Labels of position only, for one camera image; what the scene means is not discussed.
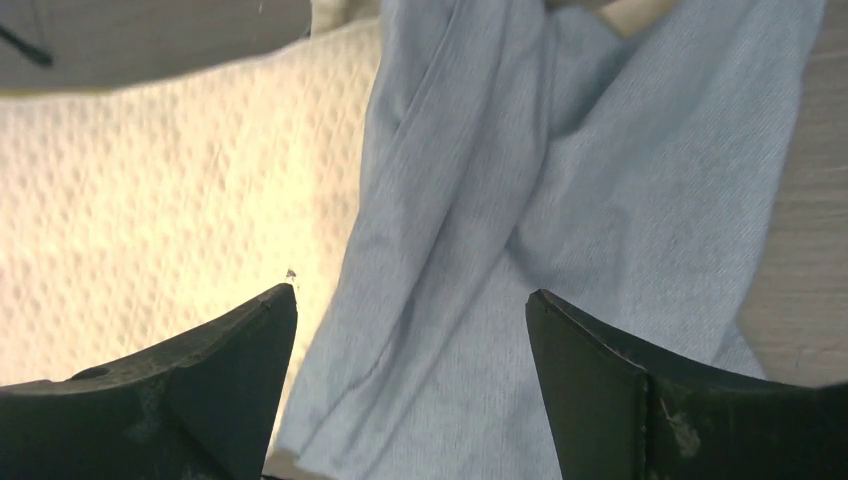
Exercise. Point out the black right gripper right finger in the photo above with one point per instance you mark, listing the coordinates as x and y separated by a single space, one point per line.
620 407

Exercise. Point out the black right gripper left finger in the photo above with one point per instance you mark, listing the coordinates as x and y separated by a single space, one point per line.
200 405

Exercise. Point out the cream pillow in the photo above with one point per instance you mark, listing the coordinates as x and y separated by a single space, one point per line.
133 214

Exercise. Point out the blue pillowcase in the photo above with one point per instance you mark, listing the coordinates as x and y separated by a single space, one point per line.
511 147

